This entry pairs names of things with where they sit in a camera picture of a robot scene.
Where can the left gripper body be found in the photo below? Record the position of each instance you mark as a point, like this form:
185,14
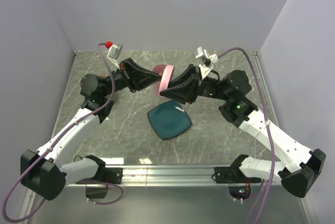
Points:
124,74

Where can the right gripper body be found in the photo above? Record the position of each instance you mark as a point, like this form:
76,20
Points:
204,87

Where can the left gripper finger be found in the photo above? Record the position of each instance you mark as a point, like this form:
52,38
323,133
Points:
139,83
133,69

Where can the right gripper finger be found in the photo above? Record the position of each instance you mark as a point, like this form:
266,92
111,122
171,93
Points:
182,93
190,73

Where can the grey cylindrical container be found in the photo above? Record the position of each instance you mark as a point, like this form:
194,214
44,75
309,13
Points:
114,98

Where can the pink cylindrical container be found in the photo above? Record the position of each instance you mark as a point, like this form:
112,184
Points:
157,69

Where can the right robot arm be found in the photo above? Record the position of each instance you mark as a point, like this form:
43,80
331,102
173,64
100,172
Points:
293,165

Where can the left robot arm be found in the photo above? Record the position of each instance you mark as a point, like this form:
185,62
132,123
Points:
44,171

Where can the teal square plate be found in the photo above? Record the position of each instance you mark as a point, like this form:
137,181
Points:
169,120

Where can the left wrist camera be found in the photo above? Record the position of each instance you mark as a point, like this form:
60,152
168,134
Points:
114,52

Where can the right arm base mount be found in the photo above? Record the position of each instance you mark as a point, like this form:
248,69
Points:
239,186

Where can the aluminium rail frame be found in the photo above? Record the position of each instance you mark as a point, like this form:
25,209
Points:
172,175

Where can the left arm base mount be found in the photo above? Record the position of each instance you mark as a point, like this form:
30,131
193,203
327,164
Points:
99,188

